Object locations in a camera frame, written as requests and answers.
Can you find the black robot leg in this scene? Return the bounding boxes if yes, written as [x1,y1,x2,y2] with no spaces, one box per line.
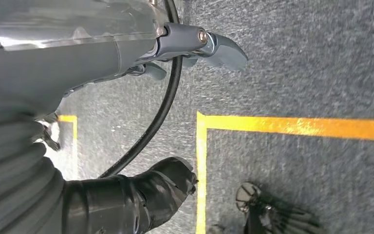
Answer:
[61,156,198,234]

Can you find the yellow floor tape square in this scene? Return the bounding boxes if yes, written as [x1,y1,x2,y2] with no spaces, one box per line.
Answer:
[195,111,374,234]

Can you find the black robot foot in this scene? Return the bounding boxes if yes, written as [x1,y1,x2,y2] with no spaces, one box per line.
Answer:
[235,181,325,234]

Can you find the black cable by left hand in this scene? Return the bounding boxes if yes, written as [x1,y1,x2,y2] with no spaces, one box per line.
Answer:
[98,0,184,179]

